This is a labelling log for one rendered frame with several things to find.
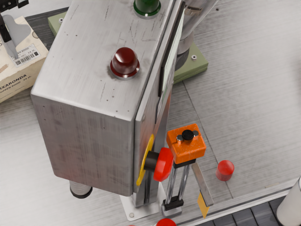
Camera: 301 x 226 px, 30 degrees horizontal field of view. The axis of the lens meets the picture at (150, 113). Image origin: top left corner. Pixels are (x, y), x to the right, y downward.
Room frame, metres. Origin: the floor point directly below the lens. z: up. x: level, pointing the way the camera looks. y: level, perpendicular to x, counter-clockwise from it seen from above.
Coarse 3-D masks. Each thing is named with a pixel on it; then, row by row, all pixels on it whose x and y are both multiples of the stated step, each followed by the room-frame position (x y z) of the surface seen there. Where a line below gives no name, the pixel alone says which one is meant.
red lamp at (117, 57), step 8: (120, 48) 0.28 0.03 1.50; (128, 48) 0.28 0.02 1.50; (112, 56) 0.27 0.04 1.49; (120, 56) 0.27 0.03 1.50; (128, 56) 0.27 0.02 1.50; (136, 56) 0.27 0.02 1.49; (112, 64) 0.27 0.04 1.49; (120, 64) 0.26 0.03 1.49; (128, 64) 0.26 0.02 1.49; (136, 64) 0.27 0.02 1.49; (112, 72) 0.26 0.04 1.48; (120, 72) 0.26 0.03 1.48; (128, 72) 0.26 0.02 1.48; (136, 72) 0.26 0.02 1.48
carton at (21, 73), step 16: (32, 32) 0.71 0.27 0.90; (0, 48) 0.66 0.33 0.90; (16, 48) 0.67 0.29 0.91; (32, 48) 0.67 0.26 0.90; (0, 64) 0.62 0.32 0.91; (16, 64) 0.63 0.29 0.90; (32, 64) 0.63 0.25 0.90; (0, 80) 0.59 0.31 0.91; (16, 80) 0.60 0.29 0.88; (32, 80) 0.63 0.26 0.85; (0, 96) 0.58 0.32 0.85
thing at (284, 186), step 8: (280, 184) 0.38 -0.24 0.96; (288, 184) 0.38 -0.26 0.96; (256, 192) 0.36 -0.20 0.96; (264, 192) 0.36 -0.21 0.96; (272, 192) 0.37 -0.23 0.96; (232, 200) 0.34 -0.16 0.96; (240, 200) 0.35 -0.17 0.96; (248, 200) 0.35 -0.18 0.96; (216, 208) 0.33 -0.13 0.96; (224, 208) 0.33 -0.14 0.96; (184, 216) 0.31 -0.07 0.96; (192, 216) 0.31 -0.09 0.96; (200, 216) 0.31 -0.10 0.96; (176, 224) 0.29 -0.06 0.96
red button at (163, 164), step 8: (152, 152) 0.26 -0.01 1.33; (160, 152) 0.25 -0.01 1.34; (168, 152) 0.25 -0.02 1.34; (152, 160) 0.25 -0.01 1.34; (160, 160) 0.24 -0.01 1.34; (168, 160) 0.24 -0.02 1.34; (144, 168) 0.24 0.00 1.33; (152, 168) 0.24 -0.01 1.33; (160, 168) 0.23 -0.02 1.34; (168, 168) 0.24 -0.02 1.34; (160, 176) 0.23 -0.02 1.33
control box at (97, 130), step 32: (96, 0) 0.34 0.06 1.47; (128, 0) 0.35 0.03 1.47; (160, 0) 0.35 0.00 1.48; (64, 32) 0.30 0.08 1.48; (96, 32) 0.31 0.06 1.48; (128, 32) 0.31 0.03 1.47; (160, 32) 0.31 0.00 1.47; (64, 64) 0.27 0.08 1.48; (96, 64) 0.27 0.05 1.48; (160, 64) 0.28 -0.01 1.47; (32, 96) 0.24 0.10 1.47; (64, 96) 0.24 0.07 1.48; (96, 96) 0.24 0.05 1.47; (128, 96) 0.24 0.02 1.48; (64, 128) 0.23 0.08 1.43; (96, 128) 0.22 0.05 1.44; (128, 128) 0.22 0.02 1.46; (64, 160) 0.23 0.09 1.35; (96, 160) 0.23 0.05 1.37; (128, 160) 0.22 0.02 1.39; (128, 192) 0.22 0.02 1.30
